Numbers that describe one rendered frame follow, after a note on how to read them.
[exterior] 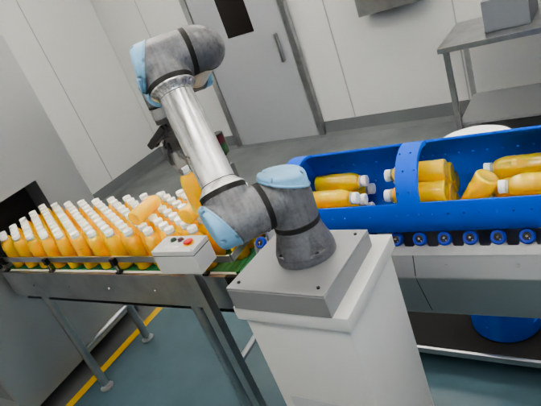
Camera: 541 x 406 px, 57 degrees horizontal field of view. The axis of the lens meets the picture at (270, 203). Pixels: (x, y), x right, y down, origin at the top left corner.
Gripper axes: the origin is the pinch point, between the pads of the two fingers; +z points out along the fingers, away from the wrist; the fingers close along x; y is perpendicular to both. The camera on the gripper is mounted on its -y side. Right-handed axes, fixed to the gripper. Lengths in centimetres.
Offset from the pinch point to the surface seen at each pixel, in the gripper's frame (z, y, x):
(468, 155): 20, 91, 26
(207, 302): 48, -1, -18
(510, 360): 118, 91, 33
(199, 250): 23.9, 7.2, -17.1
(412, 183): 15, 80, 1
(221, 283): 45.0, 2.3, -9.5
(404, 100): 106, -24, 343
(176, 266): 28.2, -3.2, -20.7
